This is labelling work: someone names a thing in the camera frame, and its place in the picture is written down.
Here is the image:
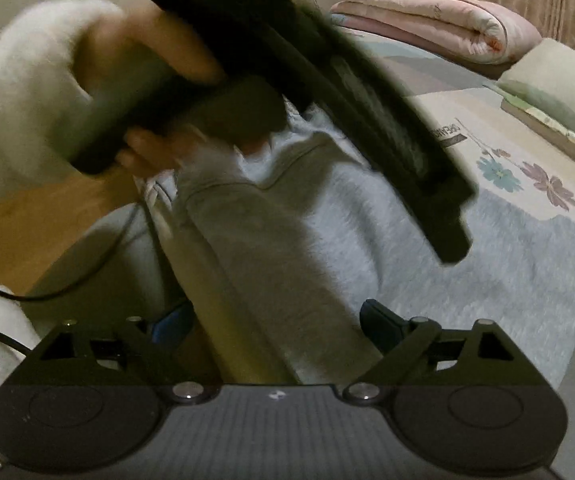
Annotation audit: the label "grey sweatpants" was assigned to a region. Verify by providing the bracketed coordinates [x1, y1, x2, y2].
[142, 110, 575, 385]

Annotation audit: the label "patchwork pillow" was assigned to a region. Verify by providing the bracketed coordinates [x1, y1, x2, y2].
[498, 38, 575, 132]

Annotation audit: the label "patchwork bed sheet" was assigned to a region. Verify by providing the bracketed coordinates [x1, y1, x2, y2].
[332, 15, 575, 479]

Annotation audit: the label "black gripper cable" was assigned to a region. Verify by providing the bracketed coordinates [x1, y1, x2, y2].
[0, 199, 158, 356]

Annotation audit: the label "green paperback book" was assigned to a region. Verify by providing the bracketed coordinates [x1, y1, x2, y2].
[501, 96, 575, 162]

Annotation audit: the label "folded pink quilt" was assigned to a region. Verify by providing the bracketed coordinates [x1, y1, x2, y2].
[331, 0, 542, 65]

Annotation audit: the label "person left hand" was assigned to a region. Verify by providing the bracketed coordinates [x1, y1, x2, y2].
[73, 1, 248, 179]

